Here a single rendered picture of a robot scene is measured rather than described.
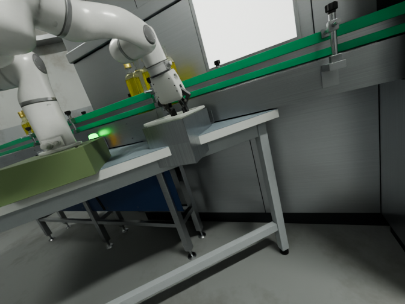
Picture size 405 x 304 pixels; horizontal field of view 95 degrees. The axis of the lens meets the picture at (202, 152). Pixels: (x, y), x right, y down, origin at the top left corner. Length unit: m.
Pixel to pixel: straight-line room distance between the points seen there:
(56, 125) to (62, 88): 3.47
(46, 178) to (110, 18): 0.44
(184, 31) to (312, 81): 0.65
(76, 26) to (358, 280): 1.26
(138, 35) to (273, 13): 0.62
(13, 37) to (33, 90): 0.31
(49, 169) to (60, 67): 3.67
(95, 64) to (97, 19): 0.99
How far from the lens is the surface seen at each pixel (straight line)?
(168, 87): 0.67
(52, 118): 0.76
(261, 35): 0.99
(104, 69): 1.47
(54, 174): 0.66
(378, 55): 0.84
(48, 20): 0.52
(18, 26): 0.47
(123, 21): 0.55
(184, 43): 1.09
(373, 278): 1.15
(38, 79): 0.78
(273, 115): 0.80
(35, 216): 0.84
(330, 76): 0.80
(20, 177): 0.69
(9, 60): 0.74
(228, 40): 1.02
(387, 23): 0.87
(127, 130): 1.00
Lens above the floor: 0.87
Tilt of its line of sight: 16 degrees down
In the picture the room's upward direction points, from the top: 17 degrees counter-clockwise
